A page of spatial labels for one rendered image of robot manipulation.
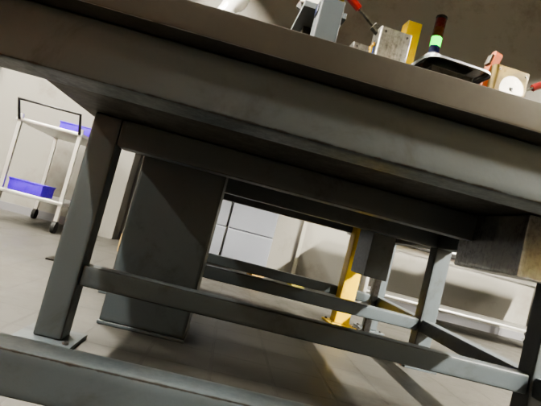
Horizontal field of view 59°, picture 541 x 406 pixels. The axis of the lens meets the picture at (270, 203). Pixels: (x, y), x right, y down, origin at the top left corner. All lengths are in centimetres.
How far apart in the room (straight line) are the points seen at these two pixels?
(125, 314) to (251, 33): 132
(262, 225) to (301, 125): 333
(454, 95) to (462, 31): 538
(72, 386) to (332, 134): 46
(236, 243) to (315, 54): 338
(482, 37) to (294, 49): 554
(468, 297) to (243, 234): 281
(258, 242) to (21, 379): 335
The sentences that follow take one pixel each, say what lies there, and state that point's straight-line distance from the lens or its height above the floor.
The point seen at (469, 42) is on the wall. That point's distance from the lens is 603.
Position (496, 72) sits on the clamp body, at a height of 103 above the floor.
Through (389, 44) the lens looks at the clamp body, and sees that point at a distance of 138.
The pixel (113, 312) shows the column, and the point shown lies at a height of 5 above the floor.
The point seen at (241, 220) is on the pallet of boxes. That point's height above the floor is 49.
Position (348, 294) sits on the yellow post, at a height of 20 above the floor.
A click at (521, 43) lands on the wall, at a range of 631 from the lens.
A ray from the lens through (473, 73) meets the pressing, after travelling 143.
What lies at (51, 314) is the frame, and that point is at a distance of 150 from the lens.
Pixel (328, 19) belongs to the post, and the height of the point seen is 108.
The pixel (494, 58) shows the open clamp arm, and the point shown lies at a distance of 154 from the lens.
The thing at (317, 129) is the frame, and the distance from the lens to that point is 64.
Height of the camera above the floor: 45
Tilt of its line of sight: 3 degrees up
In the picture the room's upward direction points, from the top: 15 degrees clockwise
